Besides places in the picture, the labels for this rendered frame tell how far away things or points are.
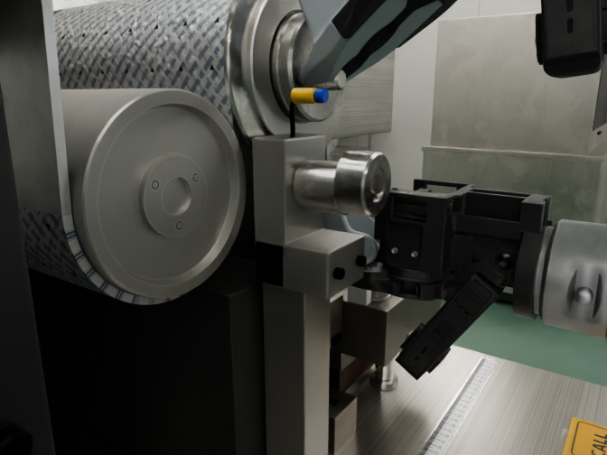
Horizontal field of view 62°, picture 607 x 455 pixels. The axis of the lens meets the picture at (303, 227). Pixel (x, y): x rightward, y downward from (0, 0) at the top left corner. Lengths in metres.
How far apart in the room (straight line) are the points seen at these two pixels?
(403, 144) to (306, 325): 4.93
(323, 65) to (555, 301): 0.21
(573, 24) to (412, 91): 4.93
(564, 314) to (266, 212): 0.20
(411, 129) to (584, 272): 4.88
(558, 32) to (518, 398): 0.45
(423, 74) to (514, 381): 4.62
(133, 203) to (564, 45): 0.23
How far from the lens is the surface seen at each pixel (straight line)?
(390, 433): 0.56
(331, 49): 0.31
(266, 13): 0.35
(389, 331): 0.51
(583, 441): 0.56
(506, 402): 0.63
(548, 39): 0.28
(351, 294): 0.51
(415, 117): 5.19
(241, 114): 0.33
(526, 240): 0.37
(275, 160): 0.32
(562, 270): 0.36
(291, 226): 0.33
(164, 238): 0.30
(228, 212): 0.34
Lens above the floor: 1.23
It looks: 15 degrees down
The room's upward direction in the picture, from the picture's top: straight up
